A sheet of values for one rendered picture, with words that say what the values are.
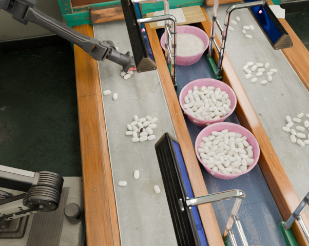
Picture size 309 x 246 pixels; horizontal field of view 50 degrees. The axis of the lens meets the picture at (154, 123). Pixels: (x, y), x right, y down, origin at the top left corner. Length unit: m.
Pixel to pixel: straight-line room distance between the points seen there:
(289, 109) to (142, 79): 0.72
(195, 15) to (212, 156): 0.93
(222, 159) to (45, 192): 0.72
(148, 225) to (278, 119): 0.76
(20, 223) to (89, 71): 0.79
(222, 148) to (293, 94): 0.48
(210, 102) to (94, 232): 0.79
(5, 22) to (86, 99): 1.70
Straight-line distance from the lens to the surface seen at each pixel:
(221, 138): 1.47
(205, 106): 1.58
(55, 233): 1.63
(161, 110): 1.56
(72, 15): 2.06
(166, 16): 1.44
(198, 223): 0.92
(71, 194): 1.69
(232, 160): 1.43
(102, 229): 1.27
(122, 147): 1.45
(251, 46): 1.93
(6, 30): 3.22
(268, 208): 1.43
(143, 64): 1.27
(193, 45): 1.92
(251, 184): 1.46
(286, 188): 1.38
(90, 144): 1.45
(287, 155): 1.49
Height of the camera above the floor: 1.94
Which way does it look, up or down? 52 degrees down
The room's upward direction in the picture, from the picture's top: 4 degrees counter-clockwise
